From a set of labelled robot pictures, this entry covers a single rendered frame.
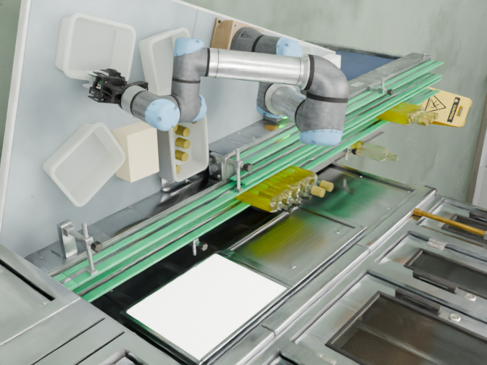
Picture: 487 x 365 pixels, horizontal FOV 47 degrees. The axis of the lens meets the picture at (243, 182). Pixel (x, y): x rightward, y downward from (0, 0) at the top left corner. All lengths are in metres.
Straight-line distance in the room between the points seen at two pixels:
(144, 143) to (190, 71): 0.44
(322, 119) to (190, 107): 0.36
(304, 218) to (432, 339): 0.70
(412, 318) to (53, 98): 1.25
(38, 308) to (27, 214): 0.51
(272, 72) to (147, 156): 0.56
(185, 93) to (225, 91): 0.70
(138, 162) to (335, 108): 0.67
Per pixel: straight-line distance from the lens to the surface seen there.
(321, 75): 1.51
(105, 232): 1.81
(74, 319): 1.23
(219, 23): 2.06
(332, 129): 1.54
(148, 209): 1.90
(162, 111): 1.38
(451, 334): 1.81
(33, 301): 1.32
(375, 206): 2.37
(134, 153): 1.79
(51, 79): 1.66
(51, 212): 1.77
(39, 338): 1.21
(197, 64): 1.45
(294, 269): 1.90
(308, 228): 2.12
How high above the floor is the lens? 2.14
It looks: 36 degrees down
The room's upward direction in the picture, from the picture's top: 110 degrees clockwise
